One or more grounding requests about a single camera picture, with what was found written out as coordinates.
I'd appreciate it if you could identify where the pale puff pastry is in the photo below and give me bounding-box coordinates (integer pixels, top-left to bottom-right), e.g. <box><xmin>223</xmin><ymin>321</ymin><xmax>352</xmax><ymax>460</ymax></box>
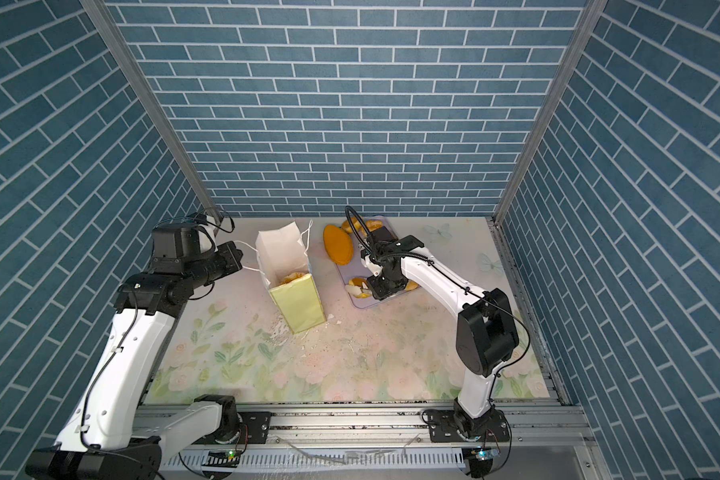
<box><xmin>365</xmin><ymin>220</ymin><xmax>383</xmax><ymax>232</ymax></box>

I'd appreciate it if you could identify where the long oval orange bread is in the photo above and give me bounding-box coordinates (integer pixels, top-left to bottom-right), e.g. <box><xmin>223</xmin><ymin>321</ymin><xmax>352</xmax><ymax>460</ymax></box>
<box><xmin>323</xmin><ymin>225</ymin><xmax>354</xmax><ymax>266</ymax></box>

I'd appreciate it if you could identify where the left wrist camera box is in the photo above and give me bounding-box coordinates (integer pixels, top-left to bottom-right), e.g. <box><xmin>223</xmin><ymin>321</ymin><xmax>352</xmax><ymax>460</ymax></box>
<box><xmin>148</xmin><ymin>223</ymin><xmax>215</xmax><ymax>275</ymax></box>

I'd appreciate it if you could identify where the orange egg tart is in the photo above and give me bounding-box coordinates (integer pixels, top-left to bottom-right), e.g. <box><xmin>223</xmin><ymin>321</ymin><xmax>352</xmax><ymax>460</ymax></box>
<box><xmin>345</xmin><ymin>277</ymin><xmax>372</xmax><ymax>299</ymax></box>

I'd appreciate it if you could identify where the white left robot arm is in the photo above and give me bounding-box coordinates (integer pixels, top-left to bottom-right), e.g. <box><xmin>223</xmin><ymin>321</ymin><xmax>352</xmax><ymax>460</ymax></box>
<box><xmin>25</xmin><ymin>241</ymin><xmax>243</xmax><ymax>479</ymax></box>

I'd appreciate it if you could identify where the yellow tart shell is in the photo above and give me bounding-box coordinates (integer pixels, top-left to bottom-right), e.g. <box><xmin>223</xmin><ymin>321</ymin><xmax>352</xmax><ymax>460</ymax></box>
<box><xmin>341</xmin><ymin>218</ymin><xmax>363</xmax><ymax>234</ymax></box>

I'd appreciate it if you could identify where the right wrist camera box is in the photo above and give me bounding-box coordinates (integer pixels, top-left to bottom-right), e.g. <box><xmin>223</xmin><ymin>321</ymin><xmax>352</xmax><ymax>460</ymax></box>
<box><xmin>360</xmin><ymin>225</ymin><xmax>397</xmax><ymax>255</ymax></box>

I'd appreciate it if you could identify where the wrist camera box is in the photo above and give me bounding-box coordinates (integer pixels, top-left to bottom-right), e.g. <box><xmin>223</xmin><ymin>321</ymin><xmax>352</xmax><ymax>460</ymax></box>
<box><xmin>148</xmin><ymin>223</ymin><xmax>215</xmax><ymax>275</ymax></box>
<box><xmin>360</xmin><ymin>225</ymin><xmax>397</xmax><ymax>255</ymax></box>

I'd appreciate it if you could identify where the aluminium corner post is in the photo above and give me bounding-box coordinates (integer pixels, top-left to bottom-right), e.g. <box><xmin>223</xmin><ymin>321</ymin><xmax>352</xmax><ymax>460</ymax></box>
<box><xmin>80</xmin><ymin>0</ymin><xmax>219</xmax><ymax>218</ymax></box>
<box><xmin>493</xmin><ymin>0</ymin><xmax>610</xmax><ymax>224</ymax></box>

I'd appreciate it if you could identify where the white vented cable duct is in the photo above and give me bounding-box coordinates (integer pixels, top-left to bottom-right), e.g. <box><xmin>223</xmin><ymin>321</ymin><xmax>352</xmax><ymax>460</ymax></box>
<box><xmin>161</xmin><ymin>447</ymin><xmax>466</xmax><ymax>474</ymax></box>

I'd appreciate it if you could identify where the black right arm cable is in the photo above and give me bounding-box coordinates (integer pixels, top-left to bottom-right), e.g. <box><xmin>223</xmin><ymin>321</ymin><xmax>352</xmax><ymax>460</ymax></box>
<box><xmin>344</xmin><ymin>205</ymin><xmax>532</xmax><ymax>379</ymax></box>

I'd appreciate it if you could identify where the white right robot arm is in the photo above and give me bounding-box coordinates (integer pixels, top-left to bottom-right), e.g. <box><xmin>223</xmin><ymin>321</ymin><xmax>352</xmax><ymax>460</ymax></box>
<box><xmin>360</xmin><ymin>235</ymin><xmax>520</xmax><ymax>439</ymax></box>

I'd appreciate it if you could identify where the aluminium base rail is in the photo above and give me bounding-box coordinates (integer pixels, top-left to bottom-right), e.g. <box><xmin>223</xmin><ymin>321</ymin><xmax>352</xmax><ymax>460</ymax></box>
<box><xmin>163</xmin><ymin>400</ymin><xmax>610</xmax><ymax>479</ymax></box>

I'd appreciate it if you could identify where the green floral paper bag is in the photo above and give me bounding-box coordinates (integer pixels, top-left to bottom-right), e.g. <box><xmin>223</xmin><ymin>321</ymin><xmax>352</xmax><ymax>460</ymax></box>
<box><xmin>235</xmin><ymin>220</ymin><xmax>326</xmax><ymax>334</ymax></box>

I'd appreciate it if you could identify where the large orange loaf chunk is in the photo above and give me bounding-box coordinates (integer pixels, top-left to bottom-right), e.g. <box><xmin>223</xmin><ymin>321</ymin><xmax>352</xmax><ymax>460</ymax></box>
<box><xmin>281</xmin><ymin>272</ymin><xmax>306</xmax><ymax>285</ymax></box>

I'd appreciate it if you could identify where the aluminium right corner post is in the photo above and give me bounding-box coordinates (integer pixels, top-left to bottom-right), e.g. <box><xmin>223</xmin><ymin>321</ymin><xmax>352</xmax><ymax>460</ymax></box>
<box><xmin>493</xmin><ymin>0</ymin><xmax>610</xmax><ymax>224</ymax></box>

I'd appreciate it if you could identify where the aluminium left corner post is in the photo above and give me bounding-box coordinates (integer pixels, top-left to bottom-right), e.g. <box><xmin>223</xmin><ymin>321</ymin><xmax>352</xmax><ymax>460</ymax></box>
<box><xmin>80</xmin><ymin>0</ymin><xmax>219</xmax><ymax>218</ymax></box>

